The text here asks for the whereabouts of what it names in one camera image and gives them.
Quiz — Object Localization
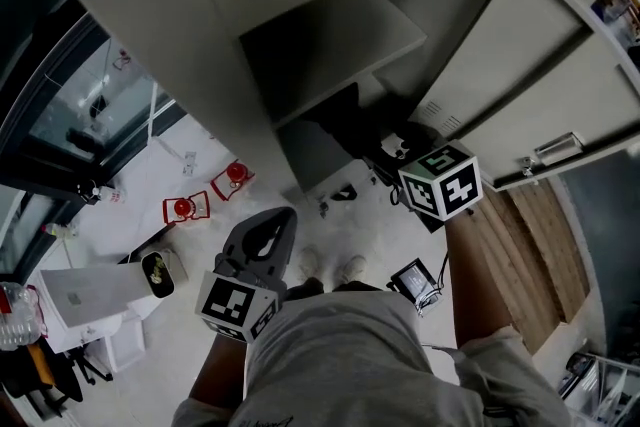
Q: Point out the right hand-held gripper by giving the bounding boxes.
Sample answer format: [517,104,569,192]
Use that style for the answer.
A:
[379,133,484,222]

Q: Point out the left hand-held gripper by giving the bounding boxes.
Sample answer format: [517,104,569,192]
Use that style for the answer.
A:
[194,208,299,345]

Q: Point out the grey metal cabinet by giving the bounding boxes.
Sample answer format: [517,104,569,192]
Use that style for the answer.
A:
[19,0,640,194]

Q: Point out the person's right forearm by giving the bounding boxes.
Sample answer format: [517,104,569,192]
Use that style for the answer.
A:
[443,214,514,346]

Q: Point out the person's left forearm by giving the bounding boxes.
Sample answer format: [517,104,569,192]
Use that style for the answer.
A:
[187,332,249,411]

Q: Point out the person's left shoe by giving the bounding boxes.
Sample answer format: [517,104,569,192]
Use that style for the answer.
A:
[298,246,322,281]

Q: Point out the person's shoe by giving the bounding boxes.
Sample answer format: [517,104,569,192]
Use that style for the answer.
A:
[298,246,322,281]
[333,254,368,285]

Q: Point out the person's dark trousers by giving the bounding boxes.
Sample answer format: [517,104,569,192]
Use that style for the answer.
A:
[284,277,384,302]

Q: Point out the red blister pack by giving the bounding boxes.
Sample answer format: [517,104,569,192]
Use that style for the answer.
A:
[209,159,254,202]
[162,190,211,225]

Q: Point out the person's right shoe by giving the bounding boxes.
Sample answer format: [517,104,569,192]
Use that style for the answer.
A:
[333,254,368,285]

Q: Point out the small black screen device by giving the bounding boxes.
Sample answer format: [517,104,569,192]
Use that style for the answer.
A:
[387,257,445,318]

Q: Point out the black clip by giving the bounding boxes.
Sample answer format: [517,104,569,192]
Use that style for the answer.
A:
[329,183,358,202]

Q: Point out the oval tin with greens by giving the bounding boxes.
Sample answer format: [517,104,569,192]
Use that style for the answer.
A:
[140,251,176,300]

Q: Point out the wooden plank platform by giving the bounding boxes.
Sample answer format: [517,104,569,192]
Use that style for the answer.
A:
[469,177,592,356]

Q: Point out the person's grey t-shirt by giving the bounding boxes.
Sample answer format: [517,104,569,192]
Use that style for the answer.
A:
[172,289,574,427]

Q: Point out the white bottle red label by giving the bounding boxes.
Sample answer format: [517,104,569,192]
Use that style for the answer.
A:
[77,181,127,206]

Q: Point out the white flat box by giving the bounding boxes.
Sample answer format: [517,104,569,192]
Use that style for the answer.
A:
[39,262,151,330]

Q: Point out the small clear bottle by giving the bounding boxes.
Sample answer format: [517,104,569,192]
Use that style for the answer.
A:
[42,221,79,240]

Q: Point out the black office chair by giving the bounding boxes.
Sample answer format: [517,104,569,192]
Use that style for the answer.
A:
[0,344,116,416]

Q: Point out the dark framed window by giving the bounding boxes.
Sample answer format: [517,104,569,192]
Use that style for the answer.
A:
[0,0,189,279]

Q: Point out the clear plastic bottle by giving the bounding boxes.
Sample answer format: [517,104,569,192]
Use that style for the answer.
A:
[0,281,47,352]

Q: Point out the white cable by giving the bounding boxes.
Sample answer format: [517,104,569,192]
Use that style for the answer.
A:
[146,82,182,162]

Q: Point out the wire rack with items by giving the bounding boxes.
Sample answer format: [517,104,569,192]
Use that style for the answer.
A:
[557,350,640,427]

